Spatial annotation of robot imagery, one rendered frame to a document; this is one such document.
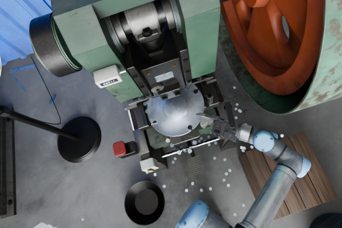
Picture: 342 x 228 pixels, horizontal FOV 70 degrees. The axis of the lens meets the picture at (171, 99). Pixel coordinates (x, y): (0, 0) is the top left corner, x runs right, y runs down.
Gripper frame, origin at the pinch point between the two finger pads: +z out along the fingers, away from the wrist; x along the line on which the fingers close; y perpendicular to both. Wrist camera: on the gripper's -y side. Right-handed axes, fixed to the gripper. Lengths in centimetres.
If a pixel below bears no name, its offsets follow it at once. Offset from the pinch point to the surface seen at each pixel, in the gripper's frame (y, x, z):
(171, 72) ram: -5.3, -28.5, 9.3
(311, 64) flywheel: -4, -57, -33
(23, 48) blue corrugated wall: -24, 49, 190
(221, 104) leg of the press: -13.4, 17.3, -6.1
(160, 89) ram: -0.3, -19.0, 15.0
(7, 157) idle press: 68, 62, 156
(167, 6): -12, -58, 6
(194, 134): 9.3, 2.9, -0.7
